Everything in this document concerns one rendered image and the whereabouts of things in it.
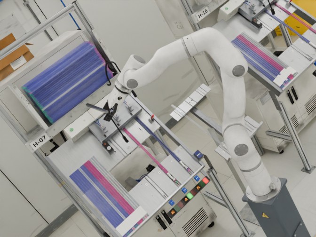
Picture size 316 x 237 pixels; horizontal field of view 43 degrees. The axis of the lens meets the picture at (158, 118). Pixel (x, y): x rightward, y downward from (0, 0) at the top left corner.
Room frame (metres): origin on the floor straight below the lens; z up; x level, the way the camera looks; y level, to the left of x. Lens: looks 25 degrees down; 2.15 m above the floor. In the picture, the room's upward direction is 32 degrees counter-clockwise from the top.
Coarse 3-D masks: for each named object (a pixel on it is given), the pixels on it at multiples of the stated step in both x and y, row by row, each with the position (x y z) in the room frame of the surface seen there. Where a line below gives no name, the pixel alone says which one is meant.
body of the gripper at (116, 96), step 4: (116, 88) 1.73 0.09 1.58; (112, 92) 1.77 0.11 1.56; (116, 92) 1.73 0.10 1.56; (120, 92) 1.71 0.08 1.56; (124, 92) 1.72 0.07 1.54; (112, 96) 1.74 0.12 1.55; (116, 96) 1.71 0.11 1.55; (120, 96) 1.72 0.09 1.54; (124, 96) 1.71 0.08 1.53; (108, 100) 1.79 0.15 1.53; (112, 100) 1.73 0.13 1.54; (116, 100) 1.71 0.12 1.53; (120, 100) 1.71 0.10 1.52; (112, 104) 1.72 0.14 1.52; (120, 104) 1.72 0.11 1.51
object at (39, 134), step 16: (32, 32) 2.50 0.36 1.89; (96, 32) 2.54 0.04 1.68; (16, 48) 2.45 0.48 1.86; (96, 48) 2.69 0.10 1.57; (112, 64) 2.54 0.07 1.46; (16, 96) 2.46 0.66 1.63; (32, 112) 2.33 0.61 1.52; (32, 128) 2.50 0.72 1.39; (48, 128) 2.35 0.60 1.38; (32, 144) 2.33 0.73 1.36; (208, 160) 2.15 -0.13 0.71; (144, 176) 2.50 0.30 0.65; (208, 192) 2.39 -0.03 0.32
